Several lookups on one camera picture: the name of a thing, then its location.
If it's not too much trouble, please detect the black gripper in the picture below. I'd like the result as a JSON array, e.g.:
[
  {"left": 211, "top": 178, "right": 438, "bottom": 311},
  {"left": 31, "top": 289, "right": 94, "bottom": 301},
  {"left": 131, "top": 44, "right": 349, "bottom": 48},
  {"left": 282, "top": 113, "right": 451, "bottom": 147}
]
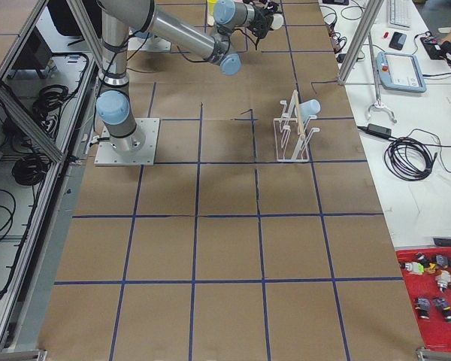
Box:
[{"left": 250, "top": 1, "right": 280, "bottom": 38}]

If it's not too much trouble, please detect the pale green plastic cup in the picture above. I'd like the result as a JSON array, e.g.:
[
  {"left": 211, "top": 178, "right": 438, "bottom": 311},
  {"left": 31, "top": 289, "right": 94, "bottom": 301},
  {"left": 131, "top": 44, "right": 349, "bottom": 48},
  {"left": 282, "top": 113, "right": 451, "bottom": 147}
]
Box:
[{"left": 270, "top": 13, "right": 284, "bottom": 30}]

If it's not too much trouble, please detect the light blue plastic cup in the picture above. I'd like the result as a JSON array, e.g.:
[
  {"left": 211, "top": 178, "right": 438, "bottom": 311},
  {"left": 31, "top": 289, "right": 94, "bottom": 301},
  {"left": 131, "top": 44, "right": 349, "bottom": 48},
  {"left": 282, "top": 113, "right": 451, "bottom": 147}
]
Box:
[{"left": 298, "top": 99, "right": 321, "bottom": 120}]

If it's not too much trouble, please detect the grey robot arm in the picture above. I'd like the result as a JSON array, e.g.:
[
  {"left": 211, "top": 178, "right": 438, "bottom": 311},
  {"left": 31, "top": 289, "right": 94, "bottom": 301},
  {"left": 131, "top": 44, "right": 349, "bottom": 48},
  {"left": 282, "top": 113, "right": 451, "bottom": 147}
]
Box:
[{"left": 95, "top": 1, "right": 283, "bottom": 153}]

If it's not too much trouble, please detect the black smartphone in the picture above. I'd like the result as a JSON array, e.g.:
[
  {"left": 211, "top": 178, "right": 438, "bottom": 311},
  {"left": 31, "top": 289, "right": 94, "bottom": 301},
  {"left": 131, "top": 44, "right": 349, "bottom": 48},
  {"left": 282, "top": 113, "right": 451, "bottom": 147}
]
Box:
[{"left": 389, "top": 32, "right": 407, "bottom": 51}]

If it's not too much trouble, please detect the white keyboard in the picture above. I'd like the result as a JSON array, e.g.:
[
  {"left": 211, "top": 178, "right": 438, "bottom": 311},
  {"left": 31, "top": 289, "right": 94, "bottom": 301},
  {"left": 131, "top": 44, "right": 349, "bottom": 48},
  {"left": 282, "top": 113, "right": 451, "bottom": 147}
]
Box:
[{"left": 387, "top": 0, "right": 411, "bottom": 30}]

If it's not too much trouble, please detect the long reach grabber tool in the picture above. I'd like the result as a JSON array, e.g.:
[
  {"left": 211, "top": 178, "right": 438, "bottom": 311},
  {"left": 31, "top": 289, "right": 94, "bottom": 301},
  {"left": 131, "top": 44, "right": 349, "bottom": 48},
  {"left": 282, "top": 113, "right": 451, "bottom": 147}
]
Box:
[{"left": 365, "top": 34, "right": 397, "bottom": 123}]

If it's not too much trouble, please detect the blue teach pendant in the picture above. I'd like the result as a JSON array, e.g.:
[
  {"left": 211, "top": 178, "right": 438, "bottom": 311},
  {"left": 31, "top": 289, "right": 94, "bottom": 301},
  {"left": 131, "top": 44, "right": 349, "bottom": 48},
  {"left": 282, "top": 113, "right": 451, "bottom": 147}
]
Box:
[{"left": 376, "top": 52, "right": 426, "bottom": 93}]

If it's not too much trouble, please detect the red parts tray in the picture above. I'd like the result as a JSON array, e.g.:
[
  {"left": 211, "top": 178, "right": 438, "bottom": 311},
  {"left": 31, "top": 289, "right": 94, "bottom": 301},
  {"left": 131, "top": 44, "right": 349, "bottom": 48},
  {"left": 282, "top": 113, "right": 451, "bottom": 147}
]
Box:
[{"left": 396, "top": 247, "right": 451, "bottom": 352}]

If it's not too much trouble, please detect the aluminium frame post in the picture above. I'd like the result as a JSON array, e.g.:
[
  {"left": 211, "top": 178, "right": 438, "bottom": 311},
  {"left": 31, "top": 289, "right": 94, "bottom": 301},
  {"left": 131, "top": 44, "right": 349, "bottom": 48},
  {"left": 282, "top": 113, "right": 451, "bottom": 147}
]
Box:
[{"left": 337, "top": 0, "right": 383, "bottom": 85}]

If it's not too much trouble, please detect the white wire cup rack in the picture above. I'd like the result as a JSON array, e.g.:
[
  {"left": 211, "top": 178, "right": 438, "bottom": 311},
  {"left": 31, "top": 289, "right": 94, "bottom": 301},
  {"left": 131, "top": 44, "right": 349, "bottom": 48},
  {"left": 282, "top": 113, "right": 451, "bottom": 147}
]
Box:
[{"left": 273, "top": 90, "right": 320, "bottom": 162}]

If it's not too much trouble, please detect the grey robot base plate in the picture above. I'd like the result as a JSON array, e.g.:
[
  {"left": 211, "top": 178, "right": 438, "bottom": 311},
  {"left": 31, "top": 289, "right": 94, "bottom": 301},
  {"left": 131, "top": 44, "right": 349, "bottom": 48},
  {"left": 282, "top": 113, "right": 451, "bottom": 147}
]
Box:
[{"left": 95, "top": 118, "right": 160, "bottom": 166}]

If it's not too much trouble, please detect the coiled black cable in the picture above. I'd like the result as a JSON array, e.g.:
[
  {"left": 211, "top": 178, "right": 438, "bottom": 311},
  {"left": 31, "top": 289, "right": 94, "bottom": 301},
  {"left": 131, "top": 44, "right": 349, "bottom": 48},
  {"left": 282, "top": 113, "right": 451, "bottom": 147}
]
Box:
[{"left": 383, "top": 129, "right": 451, "bottom": 184}]

